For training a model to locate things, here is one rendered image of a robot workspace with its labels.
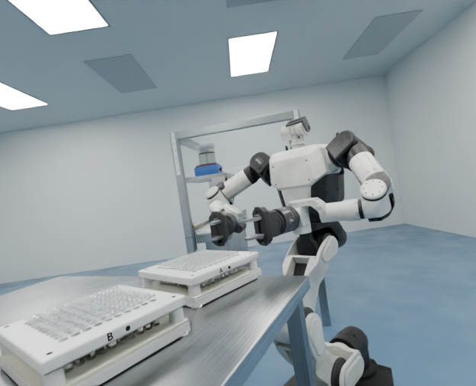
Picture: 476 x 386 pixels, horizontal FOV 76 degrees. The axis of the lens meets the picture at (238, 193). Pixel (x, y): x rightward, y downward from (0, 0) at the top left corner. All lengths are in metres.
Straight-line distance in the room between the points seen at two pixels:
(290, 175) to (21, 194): 6.44
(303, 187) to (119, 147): 5.40
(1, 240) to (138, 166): 3.03
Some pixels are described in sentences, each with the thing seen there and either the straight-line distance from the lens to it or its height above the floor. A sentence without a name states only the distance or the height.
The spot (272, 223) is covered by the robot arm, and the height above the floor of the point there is 0.99.
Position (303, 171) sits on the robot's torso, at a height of 1.15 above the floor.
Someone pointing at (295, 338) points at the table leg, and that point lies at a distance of 0.89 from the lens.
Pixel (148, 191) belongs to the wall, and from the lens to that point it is 6.16.
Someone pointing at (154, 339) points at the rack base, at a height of 0.88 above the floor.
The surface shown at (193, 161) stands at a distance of 2.44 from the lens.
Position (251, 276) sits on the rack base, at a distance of 0.87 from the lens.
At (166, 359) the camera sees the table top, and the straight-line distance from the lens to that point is 0.57.
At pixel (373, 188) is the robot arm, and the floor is 1.05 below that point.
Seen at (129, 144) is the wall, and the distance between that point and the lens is 6.34.
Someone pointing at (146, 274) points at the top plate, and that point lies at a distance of 0.89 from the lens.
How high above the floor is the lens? 1.11
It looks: level
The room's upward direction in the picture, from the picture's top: 9 degrees counter-clockwise
